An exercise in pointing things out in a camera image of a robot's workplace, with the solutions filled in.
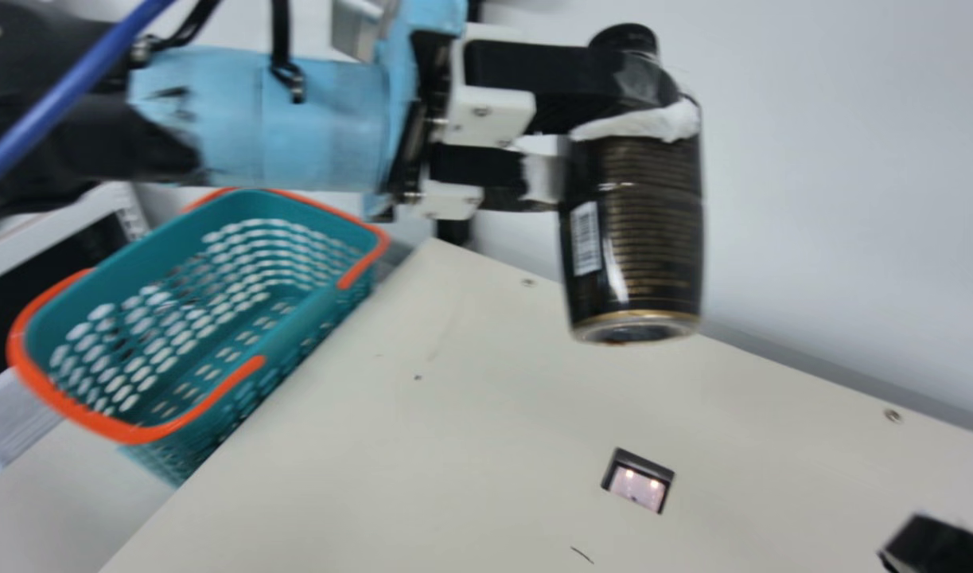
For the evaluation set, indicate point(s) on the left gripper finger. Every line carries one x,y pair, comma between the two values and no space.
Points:
526,79
478,171

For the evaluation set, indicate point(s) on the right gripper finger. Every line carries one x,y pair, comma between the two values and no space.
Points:
943,549

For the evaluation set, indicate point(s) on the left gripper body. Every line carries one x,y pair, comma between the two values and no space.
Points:
295,135

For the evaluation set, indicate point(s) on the dark coffee bottle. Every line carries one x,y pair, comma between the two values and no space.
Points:
653,231

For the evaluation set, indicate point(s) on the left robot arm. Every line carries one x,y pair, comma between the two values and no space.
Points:
17,56

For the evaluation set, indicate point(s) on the teal shopping basket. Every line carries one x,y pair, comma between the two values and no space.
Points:
176,318

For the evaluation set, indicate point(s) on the small square scanner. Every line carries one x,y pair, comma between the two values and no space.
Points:
637,481

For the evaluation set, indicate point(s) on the black post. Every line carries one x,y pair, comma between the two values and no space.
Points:
454,231

